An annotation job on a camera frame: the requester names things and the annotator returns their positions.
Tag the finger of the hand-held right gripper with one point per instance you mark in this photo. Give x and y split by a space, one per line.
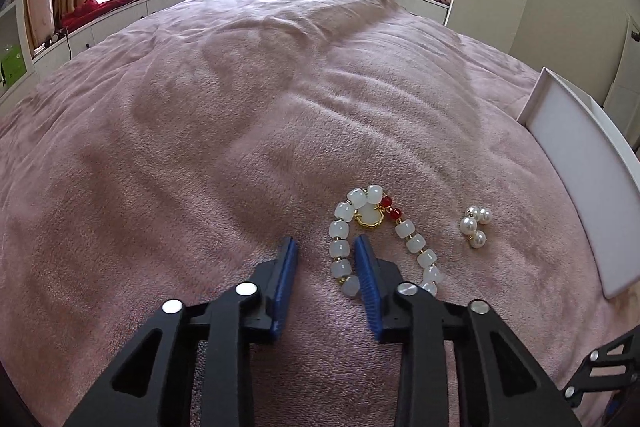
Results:
602 359

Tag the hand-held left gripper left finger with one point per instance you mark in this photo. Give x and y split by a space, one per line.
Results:
285 277

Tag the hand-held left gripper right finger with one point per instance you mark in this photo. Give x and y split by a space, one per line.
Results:
367 279

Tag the pearl bead earring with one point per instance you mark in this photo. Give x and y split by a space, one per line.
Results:
475 224

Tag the white jewelry box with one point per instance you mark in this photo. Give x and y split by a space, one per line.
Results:
575 167

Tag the pink plush blanket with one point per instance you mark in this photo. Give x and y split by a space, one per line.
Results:
250 132

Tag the red cloth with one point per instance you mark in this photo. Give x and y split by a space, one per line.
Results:
102 7

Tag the green box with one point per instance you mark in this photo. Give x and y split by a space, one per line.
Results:
10 64

